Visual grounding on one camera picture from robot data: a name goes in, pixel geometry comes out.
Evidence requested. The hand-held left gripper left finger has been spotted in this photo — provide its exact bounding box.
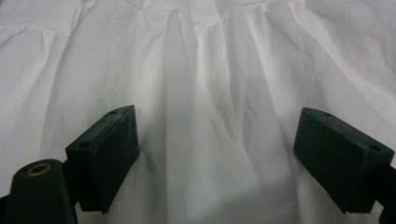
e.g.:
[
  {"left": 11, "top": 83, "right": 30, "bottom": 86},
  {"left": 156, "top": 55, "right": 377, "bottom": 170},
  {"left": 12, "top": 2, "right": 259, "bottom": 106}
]
[{"left": 64, "top": 105, "right": 140, "bottom": 215}]

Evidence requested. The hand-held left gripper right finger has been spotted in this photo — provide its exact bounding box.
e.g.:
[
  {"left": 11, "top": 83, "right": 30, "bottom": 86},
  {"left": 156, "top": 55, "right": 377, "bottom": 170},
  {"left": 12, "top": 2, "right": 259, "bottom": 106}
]
[{"left": 292, "top": 106, "right": 395, "bottom": 215}]

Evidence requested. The white cloth garment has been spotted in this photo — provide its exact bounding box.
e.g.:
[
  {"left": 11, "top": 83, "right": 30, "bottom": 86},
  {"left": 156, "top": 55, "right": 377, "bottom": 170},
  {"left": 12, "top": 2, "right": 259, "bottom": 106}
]
[{"left": 0, "top": 0, "right": 396, "bottom": 224}]

